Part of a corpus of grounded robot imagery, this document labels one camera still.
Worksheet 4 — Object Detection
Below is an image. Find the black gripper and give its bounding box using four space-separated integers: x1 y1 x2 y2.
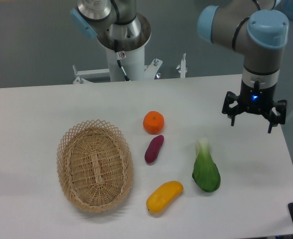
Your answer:
222 81 287 133

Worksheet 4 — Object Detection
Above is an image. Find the green bok choy vegetable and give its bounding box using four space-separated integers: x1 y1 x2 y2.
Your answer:
192 138 221 193

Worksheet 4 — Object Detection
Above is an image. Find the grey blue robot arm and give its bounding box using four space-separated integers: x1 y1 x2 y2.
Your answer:
70 0 289 127

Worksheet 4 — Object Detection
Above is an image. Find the orange tangerine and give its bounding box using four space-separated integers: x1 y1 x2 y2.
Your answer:
143 111 165 134

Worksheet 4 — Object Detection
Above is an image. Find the purple sweet potato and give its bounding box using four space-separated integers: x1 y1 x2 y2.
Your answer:
144 135 165 164

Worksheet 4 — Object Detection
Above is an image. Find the yellow mango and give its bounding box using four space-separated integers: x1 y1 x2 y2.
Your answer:
146 181 184 214

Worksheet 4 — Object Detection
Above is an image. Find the woven wicker basket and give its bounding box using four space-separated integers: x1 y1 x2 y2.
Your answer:
57 119 134 213

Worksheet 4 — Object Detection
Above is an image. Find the black white cable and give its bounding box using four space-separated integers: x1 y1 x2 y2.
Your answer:
113 39 131 82

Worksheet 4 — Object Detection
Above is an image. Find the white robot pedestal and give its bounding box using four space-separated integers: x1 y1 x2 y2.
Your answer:
98 13 151 82

